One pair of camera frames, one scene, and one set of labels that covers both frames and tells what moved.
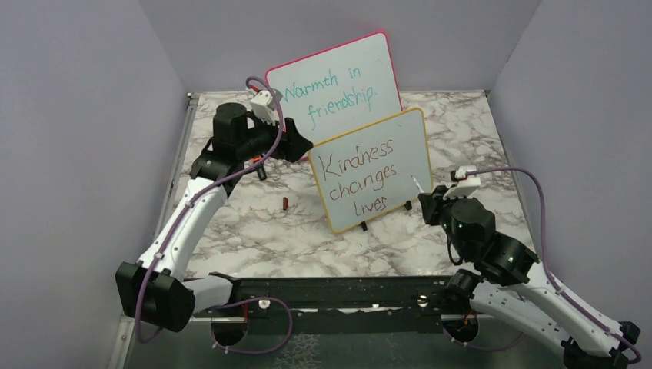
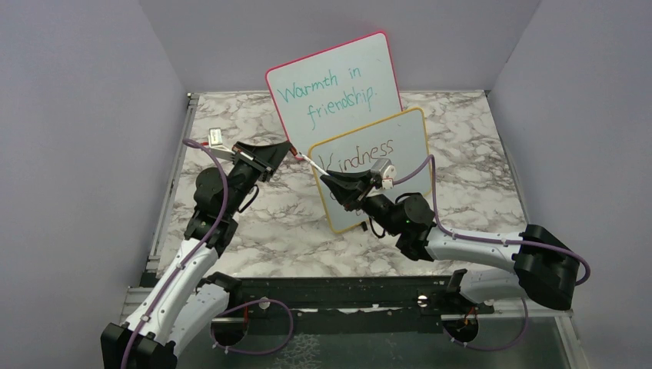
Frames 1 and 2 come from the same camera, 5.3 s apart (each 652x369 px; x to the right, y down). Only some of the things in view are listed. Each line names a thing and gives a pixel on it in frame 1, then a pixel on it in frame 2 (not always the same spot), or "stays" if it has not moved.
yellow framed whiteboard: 365,174 stays
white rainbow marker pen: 417,184 → 319,167
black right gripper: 431,202 → 350,189
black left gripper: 291,144 → 264,159
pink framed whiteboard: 341,90 stays
